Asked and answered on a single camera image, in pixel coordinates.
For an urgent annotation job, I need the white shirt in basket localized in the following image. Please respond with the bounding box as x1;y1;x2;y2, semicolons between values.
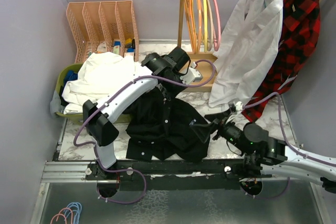
62;52;152;114

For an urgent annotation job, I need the white hanging shirt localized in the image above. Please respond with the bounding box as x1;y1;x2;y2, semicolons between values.
208;0;284;107

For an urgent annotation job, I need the pink hanger on floor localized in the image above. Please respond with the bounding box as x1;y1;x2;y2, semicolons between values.
50;207;77;224

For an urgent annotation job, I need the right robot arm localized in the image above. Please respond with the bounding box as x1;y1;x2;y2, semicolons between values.
191;111;335;193

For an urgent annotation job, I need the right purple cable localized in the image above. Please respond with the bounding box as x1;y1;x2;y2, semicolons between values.
243;92;336;200

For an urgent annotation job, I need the yellow hanger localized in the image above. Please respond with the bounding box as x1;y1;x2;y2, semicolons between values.
201;0;209;52

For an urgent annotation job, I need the blue hanger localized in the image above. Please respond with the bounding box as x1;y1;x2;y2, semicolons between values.
64;202;82;224

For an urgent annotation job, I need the orange hanger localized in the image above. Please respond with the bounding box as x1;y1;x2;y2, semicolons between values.
184;0;202;54

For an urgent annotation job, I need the pink hanger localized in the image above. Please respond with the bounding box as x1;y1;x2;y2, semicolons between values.
50;207;77;224
213;0;222;51

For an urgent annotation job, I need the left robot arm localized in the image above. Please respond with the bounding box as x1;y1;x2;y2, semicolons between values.
83;47;191;179

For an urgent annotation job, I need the red black plaid shirt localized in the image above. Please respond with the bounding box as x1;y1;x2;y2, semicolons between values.
241;0;322;123

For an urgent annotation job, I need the green laundry basket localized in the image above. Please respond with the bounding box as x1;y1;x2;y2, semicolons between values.
54;62;132;124

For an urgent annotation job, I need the purple cable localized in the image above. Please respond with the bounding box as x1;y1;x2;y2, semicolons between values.
72;59;217;205
243;92;336;200

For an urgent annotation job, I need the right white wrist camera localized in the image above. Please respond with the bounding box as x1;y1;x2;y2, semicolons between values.
228;100;244;115

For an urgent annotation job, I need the wooden clothes rack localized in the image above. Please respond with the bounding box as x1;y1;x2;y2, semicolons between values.
177;0;322;92

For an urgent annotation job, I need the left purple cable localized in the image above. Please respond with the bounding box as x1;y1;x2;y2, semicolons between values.
72;59;217;205

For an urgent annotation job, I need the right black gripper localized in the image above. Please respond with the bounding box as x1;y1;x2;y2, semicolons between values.
190;109;249;154

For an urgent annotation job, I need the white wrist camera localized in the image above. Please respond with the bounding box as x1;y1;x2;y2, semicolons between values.
180;67;203;84
228;100;244;115

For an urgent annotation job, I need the pink mesh file organizer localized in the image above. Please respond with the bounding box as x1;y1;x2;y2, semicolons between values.
66;1;139;63

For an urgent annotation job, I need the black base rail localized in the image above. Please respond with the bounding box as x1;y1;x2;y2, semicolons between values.
86;159;271;191

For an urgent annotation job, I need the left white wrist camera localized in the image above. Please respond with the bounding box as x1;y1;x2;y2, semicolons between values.
180;67;203;84

